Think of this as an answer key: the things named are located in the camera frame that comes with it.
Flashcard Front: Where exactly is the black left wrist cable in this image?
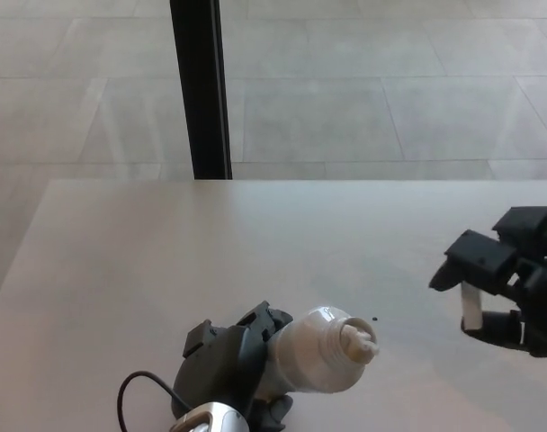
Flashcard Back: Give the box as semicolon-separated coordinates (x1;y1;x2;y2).
118;370;193;427

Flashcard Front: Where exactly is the white bottle cap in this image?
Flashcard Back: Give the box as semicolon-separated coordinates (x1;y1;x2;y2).
461;283;483;330

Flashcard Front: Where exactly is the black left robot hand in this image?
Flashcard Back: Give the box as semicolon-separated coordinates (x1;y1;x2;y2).
172;300;295;432

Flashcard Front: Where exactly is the clear plastic bottle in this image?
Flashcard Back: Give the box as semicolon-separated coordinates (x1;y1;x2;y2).
266;305;381;393

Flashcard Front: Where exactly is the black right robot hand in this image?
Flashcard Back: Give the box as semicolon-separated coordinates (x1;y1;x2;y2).
428;205;547;359

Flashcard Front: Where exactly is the black window frame post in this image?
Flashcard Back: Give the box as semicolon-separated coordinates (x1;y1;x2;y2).
168;0;233;181

